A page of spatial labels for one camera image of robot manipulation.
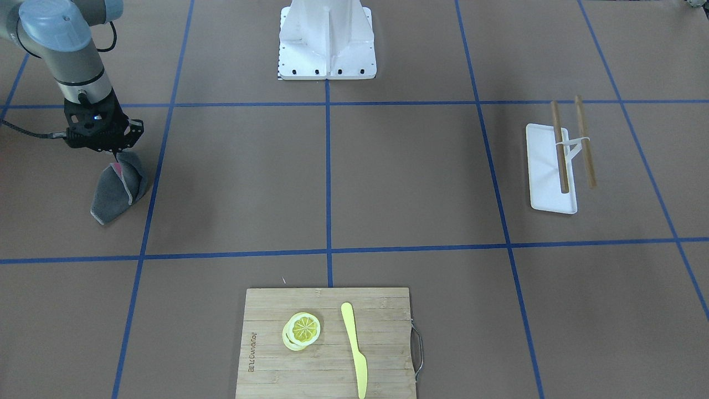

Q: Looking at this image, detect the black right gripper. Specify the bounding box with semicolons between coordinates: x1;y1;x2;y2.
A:
63;91;145;154

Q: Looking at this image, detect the grey wiping cloth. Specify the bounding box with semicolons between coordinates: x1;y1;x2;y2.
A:
90;151;148;225

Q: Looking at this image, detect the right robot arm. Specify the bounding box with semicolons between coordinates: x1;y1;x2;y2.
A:
1;1;145;154

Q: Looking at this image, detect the yellow lemon slice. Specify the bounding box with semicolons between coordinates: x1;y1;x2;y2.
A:
281;311;321;351

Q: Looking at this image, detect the bamboo cutting board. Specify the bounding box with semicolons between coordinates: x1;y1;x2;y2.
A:
235;288;417;398

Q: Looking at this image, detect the yellow plastic knife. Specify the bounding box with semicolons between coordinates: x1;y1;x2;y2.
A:
340;301;369;398

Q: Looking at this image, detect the white rectangular tray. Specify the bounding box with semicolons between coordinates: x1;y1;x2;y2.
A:
525;123;578;214

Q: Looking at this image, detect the wooden towel rack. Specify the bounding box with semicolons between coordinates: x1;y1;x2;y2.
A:
550;94;598;194

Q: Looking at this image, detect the black braided cable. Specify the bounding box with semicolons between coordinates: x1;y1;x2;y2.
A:
0;119;70;139

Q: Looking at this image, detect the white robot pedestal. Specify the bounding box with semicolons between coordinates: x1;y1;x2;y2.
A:
277;1;377;80

